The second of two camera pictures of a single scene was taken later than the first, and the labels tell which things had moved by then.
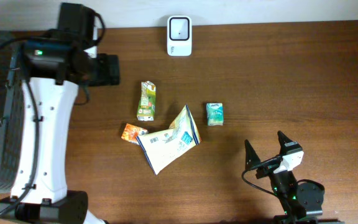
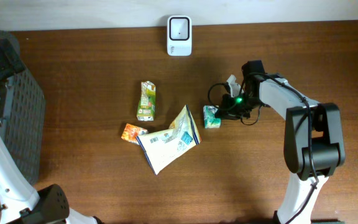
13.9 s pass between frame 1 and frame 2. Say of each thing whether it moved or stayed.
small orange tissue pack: stayed
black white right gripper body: moved
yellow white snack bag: stayed
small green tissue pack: moved
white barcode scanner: stayed
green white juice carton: stayed
